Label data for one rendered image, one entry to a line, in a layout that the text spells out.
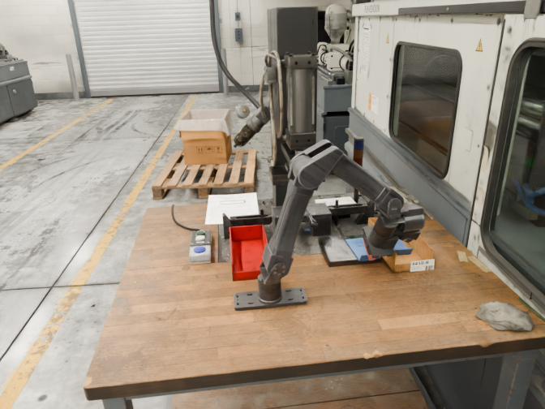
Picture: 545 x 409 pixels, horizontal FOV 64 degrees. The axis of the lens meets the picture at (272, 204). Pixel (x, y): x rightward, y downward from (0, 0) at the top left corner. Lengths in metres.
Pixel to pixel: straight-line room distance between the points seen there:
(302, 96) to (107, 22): 9.71
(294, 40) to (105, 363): 1.06
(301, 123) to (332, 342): 0.69
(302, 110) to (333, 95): 3.15
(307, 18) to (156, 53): 9.38
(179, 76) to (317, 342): 9.88
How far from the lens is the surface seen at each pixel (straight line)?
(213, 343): 1.12
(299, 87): 1.40
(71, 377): 2.54
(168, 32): 10.68
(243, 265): 1.39
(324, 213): 1.54
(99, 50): 11.06
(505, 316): 1.26
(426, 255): 1.43
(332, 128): 4.62
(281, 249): 1.12
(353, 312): 1.20
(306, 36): 1.47
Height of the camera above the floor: 1.62
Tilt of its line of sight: 23 degrees down
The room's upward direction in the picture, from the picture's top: 2 degrees counter-clockwise
